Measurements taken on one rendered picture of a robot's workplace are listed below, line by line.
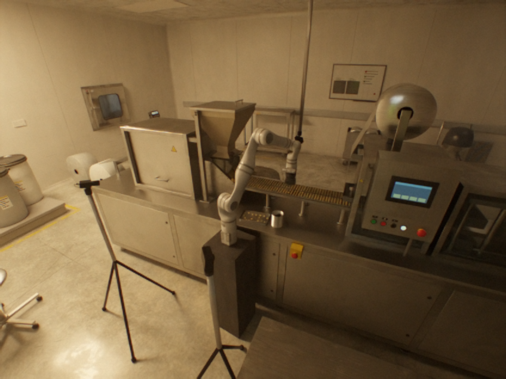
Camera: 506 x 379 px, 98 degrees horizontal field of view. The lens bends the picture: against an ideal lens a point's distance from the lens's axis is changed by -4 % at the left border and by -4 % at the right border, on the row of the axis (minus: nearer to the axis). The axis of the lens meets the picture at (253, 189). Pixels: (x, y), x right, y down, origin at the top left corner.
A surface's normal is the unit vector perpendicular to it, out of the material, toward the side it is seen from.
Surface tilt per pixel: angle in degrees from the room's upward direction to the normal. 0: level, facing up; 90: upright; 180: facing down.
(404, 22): 90
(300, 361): 0
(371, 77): 90
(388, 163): 90
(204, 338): 0
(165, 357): 0
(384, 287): 90
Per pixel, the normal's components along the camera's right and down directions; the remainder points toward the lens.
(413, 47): -0.39, 0.44
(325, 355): 0.00, -0.88
